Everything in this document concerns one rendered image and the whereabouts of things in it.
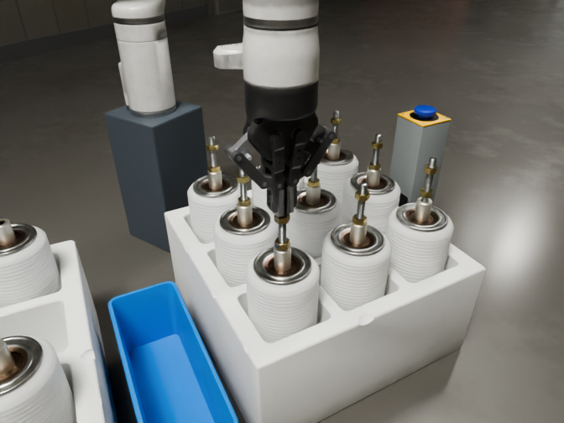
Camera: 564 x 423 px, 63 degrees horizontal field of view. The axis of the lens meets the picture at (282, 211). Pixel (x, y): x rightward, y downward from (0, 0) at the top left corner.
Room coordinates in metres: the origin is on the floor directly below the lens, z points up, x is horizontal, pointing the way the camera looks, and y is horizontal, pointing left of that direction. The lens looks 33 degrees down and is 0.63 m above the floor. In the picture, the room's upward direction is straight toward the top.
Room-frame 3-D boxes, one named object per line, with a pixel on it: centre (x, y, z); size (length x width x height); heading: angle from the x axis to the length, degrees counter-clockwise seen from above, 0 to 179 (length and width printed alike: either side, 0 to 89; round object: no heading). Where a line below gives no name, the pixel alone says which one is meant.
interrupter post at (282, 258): (0.46, 0.00, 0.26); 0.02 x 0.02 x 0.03
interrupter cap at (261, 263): (0.46, 0.00, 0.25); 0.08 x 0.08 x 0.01
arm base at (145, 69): (0.90, 0.26, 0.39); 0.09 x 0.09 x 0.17; 57
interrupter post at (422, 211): (0.57, -0.21, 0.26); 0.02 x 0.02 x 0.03
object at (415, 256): (0.57, -0.21, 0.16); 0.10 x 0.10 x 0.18
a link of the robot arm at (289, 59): (0.47, 0.01, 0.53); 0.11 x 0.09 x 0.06; 29
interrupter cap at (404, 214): (0.57, -0.21, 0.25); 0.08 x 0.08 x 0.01
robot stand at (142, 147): (0.90, 0.26, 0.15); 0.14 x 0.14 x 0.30; 57
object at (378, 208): (0.67, -0.15, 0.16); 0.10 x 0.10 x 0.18
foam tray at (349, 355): (0.62, -0.05, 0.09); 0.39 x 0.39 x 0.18; 28
